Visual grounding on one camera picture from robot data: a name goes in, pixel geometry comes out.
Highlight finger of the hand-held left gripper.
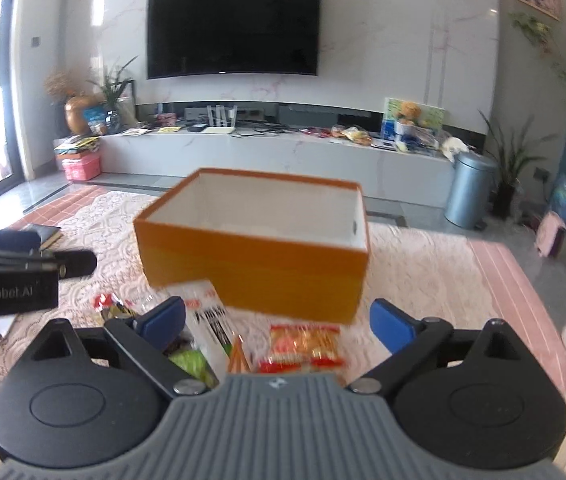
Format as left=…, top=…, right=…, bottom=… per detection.
left=0, top=229, right=42, bottom=250
left=0, top=246, right=98, bottom=280

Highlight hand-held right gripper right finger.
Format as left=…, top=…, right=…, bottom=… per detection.
left=348, top=298, right=526, bottom=401

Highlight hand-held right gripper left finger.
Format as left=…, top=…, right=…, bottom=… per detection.
left=30, top=296, right=214, bottom=401

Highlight white black-print snack packet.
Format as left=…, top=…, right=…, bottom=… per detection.
left=182, top=281, right=245, bottom=378

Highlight green snack packet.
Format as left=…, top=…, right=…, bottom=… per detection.
left=169, top=349, right=216, bottom=388

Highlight red brown snack packet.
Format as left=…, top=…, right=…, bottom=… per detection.
left=94, top=294, right=131, bottom=322

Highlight red orange snack packet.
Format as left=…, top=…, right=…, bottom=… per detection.
left=259, top=324, right=348, bottom=374

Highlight orange cardboard box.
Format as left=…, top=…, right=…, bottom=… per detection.
left=134, top=167, right=370, bottom=325

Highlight book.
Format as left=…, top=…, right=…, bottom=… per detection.
left=33, top=226, right=62, bottom=251

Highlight pink storage box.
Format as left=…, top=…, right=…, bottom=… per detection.
left=61, top=153, right=102, bottom=182

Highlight pile of magazines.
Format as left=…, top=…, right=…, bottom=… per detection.
left=53, top=135, right=102, bottom=157

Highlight orange round vase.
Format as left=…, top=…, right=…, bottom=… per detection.
left=65, top=95, right=94, bottom=136

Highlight grey metal trash can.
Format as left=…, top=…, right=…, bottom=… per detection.
left=445, top=152, right=498, bottom=230

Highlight dried flower bunch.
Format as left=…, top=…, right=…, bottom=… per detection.
left=44, top=69, right=82, bottom=102

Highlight green plant in glass vase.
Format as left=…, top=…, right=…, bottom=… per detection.
left=87, top=56, right=140, bottom=134

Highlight pink space heater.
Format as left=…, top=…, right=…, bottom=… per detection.
left=535, top=212, right=566, bottom=259

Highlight white hand fan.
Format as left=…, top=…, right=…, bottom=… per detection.
left=440, top=137, right=470, bottom=162

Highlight white marble television console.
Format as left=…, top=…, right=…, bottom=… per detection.
left=99, top=101, right=488, bottom=202

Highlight snack bags on console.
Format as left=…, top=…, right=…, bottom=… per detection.
left=329, top=124, right=373, bottom=147

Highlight potted green plant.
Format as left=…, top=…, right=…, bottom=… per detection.
left=478, top=110, right=555, bottom=219

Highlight white router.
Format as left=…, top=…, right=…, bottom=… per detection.
left=204, top=103, right=239, bottom=135

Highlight teddy bear gift box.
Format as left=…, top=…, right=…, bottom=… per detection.
left=381, top=97, right=445, bottom=147

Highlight hanging green vine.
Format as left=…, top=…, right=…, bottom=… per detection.
left=508, top=10, right=566, bottom=87

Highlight black cables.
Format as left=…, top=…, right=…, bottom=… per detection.
left=233, top=124, right=295, bottom=137

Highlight black wall television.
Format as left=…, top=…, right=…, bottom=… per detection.
left=146, top=0, right=323, bottom=80

